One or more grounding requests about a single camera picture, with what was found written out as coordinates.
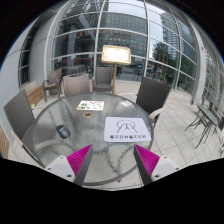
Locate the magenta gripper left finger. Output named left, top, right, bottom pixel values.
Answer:
left=45, top=145, right=93, bottom=186

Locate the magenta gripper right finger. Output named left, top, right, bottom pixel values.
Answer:
left=134, top=144, right=179, bottom=185

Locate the black computer mouse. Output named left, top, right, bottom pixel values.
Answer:
left=56, top=125, right=71, bottom=139

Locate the white printed mouse pad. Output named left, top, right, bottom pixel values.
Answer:
left=104, top=117, right=152, bottom=143

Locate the round glass patio table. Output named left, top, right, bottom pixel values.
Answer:
left=33, top=93, right=154, bottom=186

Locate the colourful picture card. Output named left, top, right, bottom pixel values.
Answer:
left=77, top=100, right=104, bottom=111

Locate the grey wicker chair right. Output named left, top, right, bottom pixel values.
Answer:
left=136, top=77, right=171, bottom=127

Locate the grey wicker chair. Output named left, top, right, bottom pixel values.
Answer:
left=61, top=73, right=90, bottom=97
left=92, top=67, right=113, bottom=92
left=42, top=69, right=62, bottom=99
left=3, top=90, right=45, bottom=167
left=136, top=77, right=171, bottom=127

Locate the green metal side table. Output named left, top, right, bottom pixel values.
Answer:
left=187, top=104, right=218, bottom=147

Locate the wooden bench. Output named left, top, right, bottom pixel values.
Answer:
left=26, top=86, right=44, bottom=106

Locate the grey wicker chair back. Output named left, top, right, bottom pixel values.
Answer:
left=61, top=73, right=90, bottom=97

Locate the grey wicker chair far centre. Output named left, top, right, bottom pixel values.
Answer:
left=92, top=67, right=113, bottom=92

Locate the grey wicker chair far left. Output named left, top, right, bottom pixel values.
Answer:
left=42, top=69, right=62, bottom=99

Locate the wooden menu board stand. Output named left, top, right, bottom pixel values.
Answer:
left=100, top=44, right=133, bottom=96

